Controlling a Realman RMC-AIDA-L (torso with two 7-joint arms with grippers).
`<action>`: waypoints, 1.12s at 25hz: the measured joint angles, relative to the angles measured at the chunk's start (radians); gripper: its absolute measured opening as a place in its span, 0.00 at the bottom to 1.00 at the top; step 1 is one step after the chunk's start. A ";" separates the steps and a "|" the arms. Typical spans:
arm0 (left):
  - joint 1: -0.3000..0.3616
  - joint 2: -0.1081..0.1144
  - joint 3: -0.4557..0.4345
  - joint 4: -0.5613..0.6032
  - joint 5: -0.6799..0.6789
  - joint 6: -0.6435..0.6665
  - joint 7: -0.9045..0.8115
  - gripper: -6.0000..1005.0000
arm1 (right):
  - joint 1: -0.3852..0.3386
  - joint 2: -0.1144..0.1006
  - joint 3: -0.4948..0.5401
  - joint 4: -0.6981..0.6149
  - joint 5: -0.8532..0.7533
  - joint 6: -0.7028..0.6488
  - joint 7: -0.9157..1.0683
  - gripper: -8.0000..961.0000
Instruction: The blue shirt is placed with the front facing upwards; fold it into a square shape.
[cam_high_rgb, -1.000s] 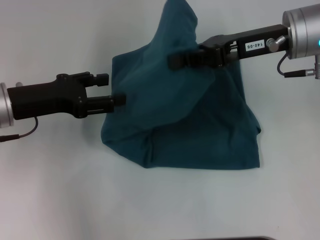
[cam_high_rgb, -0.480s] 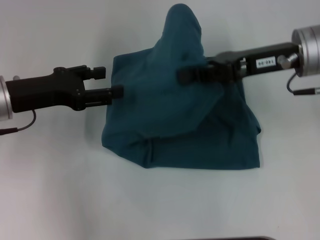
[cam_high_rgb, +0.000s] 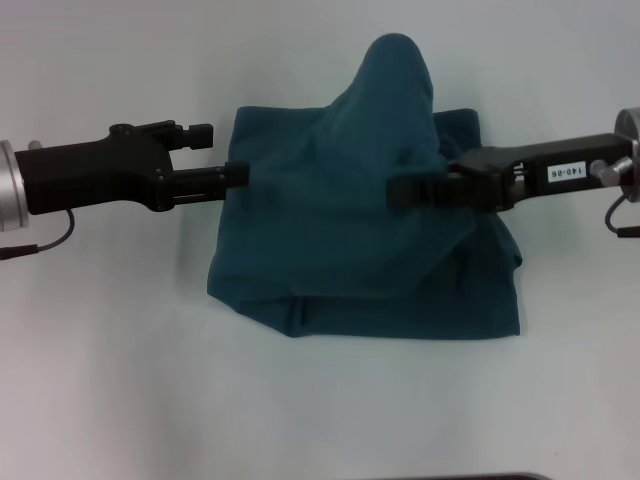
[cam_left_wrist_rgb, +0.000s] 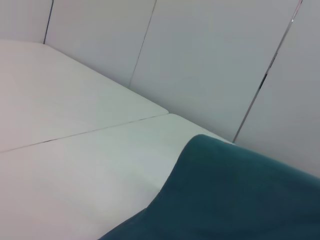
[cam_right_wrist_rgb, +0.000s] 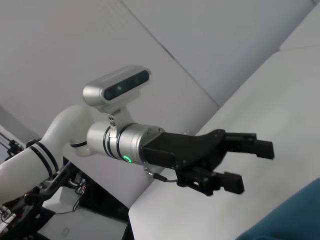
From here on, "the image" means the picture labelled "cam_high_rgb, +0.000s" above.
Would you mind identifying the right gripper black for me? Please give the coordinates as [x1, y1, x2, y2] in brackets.
[388, 132, 634, 214]

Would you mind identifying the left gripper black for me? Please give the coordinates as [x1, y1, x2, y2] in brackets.
[13, 121, 251, 217]

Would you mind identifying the teal T-shirt with FREE print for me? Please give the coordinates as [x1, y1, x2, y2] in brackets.
[207, 32, 525, 341]

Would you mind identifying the left gripper cable with plug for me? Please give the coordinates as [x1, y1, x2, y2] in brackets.
[0, 209, 76, 261]

